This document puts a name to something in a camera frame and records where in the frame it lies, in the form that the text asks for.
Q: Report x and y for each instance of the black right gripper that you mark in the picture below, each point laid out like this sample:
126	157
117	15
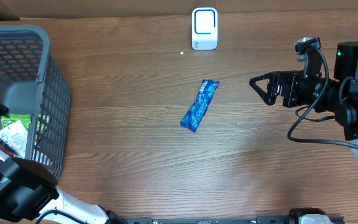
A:
288	78

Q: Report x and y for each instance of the white cream tube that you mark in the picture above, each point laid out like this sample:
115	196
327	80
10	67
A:
15	136

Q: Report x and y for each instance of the blue snack wrapper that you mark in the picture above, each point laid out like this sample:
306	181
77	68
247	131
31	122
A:
200	106

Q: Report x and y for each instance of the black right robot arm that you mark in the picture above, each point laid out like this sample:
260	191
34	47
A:
339	94

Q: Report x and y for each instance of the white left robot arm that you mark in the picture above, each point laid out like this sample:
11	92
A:
29	191

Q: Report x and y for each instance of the white barcode scanner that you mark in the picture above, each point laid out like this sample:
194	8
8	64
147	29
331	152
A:
204	28

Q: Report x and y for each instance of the green snack bag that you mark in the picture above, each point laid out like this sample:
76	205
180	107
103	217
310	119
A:
26	120

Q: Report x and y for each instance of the grey plastic basket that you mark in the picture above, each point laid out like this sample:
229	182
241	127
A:
32	84

